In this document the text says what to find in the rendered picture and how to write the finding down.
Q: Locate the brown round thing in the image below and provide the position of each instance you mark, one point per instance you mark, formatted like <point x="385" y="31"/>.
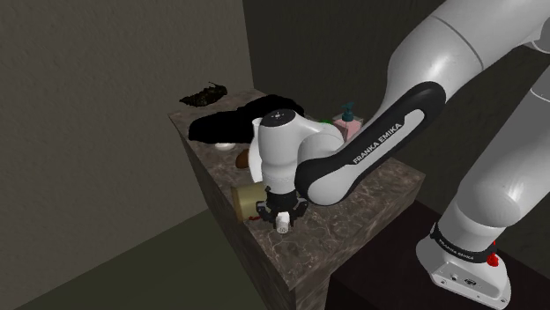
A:
<point x="243" y="159"/>

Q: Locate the beige box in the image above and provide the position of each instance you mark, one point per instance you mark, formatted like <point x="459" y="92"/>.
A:
<point x="246" y="202"/>

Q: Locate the dark dried plant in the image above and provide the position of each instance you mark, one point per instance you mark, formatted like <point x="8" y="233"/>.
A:
<point x="204" y="95"/>

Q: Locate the small white dish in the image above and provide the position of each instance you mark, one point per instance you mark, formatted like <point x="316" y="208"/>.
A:
<point x="225" y="146"/>

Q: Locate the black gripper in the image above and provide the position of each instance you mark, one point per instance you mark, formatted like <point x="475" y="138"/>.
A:
<point x="281" y="201"/>

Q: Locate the dark robot stand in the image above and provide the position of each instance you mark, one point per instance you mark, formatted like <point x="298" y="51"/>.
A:
<point x="386" y="270"/>

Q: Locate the small white cylinder shaker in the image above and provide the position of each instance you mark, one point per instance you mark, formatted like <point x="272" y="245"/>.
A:
<point x="282" y="223"/>

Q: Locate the pink soap dispenser teal pump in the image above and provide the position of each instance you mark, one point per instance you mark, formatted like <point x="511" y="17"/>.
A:
<point x="347" y="126"/>

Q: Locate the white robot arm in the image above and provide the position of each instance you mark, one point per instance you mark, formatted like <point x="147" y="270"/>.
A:
<point x="481" y="47"/>

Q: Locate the small green thing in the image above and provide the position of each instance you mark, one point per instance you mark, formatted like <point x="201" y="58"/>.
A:
<point x="327" y="122"/>

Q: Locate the small red thing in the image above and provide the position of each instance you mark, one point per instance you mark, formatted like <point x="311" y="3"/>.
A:
<point x="253" y="218"/>

